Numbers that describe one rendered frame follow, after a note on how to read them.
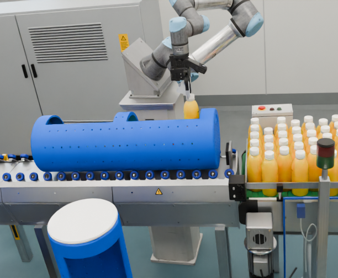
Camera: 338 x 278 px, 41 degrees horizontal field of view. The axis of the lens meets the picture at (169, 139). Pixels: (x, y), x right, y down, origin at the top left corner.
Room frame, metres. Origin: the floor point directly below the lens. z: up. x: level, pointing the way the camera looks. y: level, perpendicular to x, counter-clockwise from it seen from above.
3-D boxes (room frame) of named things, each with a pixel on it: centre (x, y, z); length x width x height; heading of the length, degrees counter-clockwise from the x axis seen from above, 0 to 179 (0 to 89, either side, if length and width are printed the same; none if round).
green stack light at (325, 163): (1.43, -0.56, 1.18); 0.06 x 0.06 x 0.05
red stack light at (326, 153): (1.43, -0.56, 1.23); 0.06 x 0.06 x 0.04
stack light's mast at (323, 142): (1.43, -0.56, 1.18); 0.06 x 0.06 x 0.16
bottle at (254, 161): (1.71, -0.36, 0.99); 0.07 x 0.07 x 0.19
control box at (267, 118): (2.10, -0.54, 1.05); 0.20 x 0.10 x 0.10; 76
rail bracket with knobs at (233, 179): (1.66, -0.27, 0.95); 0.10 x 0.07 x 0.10; 166
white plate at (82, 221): (1.48, 0.38, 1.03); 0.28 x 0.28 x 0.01
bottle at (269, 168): (1.66, -0.41, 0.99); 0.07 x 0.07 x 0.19
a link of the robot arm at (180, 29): (1.96, -0.11, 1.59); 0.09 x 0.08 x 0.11; 123
